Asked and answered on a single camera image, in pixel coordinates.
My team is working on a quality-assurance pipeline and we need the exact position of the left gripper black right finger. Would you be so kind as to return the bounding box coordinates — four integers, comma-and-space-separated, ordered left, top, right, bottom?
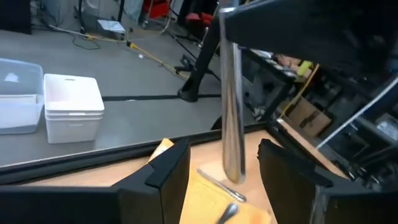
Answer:
257, 138, 398, 224

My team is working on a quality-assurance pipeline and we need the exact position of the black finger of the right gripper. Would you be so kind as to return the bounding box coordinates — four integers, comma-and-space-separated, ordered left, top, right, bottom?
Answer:
223, 0, 327, 65

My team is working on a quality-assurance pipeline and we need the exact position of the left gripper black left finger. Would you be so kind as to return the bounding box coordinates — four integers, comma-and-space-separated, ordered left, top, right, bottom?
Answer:
0, 139, 192, 224

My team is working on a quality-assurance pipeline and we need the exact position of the silver table knife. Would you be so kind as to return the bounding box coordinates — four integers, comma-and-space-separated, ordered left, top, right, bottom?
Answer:
218, 6, 247, 185

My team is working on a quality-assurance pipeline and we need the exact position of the yellow-green small item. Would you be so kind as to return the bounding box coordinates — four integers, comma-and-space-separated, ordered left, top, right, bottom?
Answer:
297, 60, 313, 77

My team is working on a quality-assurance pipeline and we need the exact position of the red seat cushion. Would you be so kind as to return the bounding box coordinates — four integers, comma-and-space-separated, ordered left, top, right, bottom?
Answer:
185, 11, 216, 28

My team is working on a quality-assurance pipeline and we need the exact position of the black stand leg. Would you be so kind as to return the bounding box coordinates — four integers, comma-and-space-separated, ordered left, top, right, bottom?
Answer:
177, 17, 222, 103

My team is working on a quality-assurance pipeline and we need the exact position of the brown cardboard box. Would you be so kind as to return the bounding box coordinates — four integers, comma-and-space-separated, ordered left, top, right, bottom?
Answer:
286, 97, 333, 138

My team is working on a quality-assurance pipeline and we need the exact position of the orange cloth towel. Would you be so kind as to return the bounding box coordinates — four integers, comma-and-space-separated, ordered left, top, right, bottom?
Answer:
148, 138, 273, 224

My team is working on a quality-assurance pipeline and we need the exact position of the white plastic bin stack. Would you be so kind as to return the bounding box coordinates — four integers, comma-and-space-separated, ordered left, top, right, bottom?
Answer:
43, 73, 106, 144

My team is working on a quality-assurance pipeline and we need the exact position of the red cart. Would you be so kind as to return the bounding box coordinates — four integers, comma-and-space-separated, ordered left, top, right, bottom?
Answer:
142, 0, 171, 19

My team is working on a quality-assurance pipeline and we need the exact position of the clear plastic bin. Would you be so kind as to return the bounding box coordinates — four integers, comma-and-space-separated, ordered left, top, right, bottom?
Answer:
0, 57, 45, 135

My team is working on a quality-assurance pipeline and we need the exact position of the white flat box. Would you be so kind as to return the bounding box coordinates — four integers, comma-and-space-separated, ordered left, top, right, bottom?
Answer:
97, 19, 126, 34

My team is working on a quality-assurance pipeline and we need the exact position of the black cabinet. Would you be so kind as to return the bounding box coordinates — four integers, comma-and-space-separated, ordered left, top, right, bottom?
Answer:
0, 0, 32, 35

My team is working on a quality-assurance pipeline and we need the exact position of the yellow floor cable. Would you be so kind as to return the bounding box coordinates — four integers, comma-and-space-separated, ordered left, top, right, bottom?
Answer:
85, 32, 191, 79

